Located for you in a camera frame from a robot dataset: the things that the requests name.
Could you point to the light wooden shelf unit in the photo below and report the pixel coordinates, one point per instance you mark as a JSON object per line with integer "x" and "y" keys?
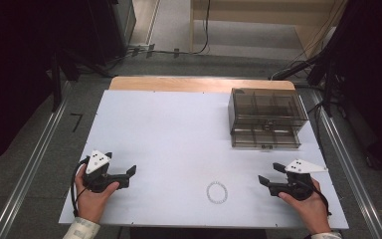
{"x": 245, "y": 18}

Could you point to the transparent brown drawer box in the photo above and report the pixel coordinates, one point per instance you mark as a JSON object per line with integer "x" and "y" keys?
{"x": 265, "y": 111}

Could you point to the person's right hand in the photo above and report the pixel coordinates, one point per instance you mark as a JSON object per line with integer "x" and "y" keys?
{"x": 311, "y": 210}

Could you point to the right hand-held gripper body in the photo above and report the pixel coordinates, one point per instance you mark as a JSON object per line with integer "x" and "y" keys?
{"x": 298, "y": 166}

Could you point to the dark curtain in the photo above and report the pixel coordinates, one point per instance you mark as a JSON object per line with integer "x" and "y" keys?
{"x": 374, "y": 83}
{"x": 13, "y": 66}

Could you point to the transparent brown drawer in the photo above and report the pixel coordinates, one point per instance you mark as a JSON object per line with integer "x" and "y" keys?
{"x": 265, "y": 137}

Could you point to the person's left hand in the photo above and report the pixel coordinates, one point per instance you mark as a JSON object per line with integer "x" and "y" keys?
{"x": 91, "y": 204}

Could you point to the dark cabinet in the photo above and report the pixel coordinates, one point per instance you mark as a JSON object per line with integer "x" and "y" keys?
{"x": 122, "y": 26}

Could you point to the black metal stand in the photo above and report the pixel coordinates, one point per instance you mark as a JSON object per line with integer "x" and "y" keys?
{"x": 298, "y": 68}
{"x": 56, "y": 86}

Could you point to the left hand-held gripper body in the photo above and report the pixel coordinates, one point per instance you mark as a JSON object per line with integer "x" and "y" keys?
{"x": 96, "y": 162}

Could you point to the white board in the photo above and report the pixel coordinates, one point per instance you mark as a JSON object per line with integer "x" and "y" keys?
{"x": 165, "y": 132}

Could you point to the aluminium floor rail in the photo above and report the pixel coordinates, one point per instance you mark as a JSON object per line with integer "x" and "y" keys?
{"x": 32, "y": 166}
{"x": 344, "y": 166}

